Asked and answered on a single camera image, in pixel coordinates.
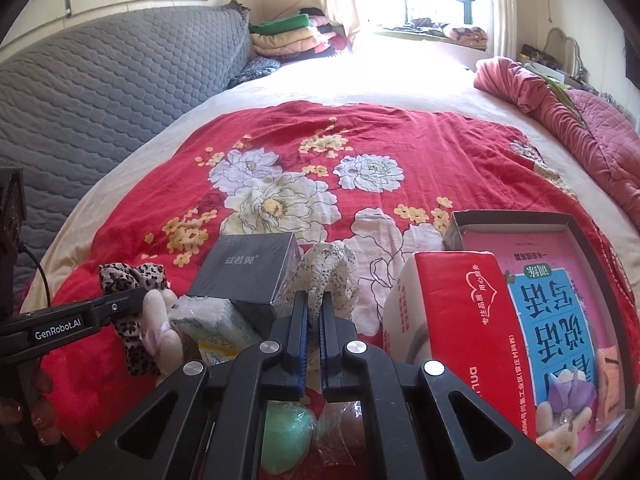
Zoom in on pink sponge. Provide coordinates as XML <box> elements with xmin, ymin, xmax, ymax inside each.
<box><xmin>314</xmin><ymin>401</ymin><xmax>366</xmax><ymax>467</ymax></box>

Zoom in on green sponge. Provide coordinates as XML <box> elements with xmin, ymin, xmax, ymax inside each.
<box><xmin>260</xmin><ymin>401</ymin><xmax>316</xmax><ymax>476</ymax></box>

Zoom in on tissue packet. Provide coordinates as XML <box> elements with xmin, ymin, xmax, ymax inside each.
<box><xmin>168</xmin><ymin>296</ymin><xmax>262</xmax><ymax>365</ymax></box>

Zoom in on leopard print scrunchie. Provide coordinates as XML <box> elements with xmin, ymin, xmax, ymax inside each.
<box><xmin>98</xmin><ymin>261</ymin><xmax>170</xmax><ymax>377</ymax></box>

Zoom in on white lace scrunchie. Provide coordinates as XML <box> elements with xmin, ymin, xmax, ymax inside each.
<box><xmin>274</xmin><ymin>242</ymin><xmax>358</xmax><ymax>328</ymax></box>

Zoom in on red tissue pack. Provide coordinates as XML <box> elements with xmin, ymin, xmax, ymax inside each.
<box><xmin>382</xmin><ymin>250</ymin><xmax>537</xmax><ymax>440</ymax></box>

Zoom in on black square box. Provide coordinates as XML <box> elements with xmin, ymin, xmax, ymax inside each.
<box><xmin>188</xmin><ymin>233</ymin><xmax>300</xmax><ymax>337</ymax></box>

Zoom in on shallow cardboard box tray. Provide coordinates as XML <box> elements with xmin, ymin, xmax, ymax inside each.
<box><xmin>445</xmin><ymin>210</ymin><xmax>636</xmax><ymax>479</ymax></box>

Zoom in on red floral bed cover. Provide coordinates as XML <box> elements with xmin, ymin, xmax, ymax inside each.
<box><xmin>43</xmin><ymin>101</ymin><xmax>639</xmax><ymax>462</ymax></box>

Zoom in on pink quilted duvet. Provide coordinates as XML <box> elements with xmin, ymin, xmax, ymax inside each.
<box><xmin>474</xmin><ymin>58</ymin><xmax>639</xmax><ymax>226</ymax></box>

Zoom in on beige bed sheet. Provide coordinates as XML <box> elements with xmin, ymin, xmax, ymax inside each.
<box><xmin>22</xmin><ymin>54</ymin><xmax>639</xmax><ymax>311</ymax></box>

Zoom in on grey quilted headboard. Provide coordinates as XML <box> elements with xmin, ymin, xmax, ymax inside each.
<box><xmin>1</xmin><ymin>2</ymin><xmax>250</xmax><ymax>313</ymax></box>

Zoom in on dark patterned pillow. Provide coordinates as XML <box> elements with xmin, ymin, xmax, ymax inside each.
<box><xmin>227</xmin><ymin>56</ymin><xmax>281</xmax><ymax>89</ymax></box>

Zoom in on clothes on window sill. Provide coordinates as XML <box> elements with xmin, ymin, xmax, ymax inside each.
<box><xmin>392</xmin><ymin>18</ymin><xmax>488</xmax><ymax>50</ymax></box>

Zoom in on vanity mirror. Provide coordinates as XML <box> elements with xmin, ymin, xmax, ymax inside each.
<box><xmin>542</xmin><ymin>27</ymin><xmax>588</xmax><ymax>80</ymax></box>

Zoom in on stack of folded blankets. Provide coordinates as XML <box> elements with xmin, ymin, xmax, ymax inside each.
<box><xmin>248</xmin><ymin>8</ymin><xmax>352</xmax><ymax>63</ymax></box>

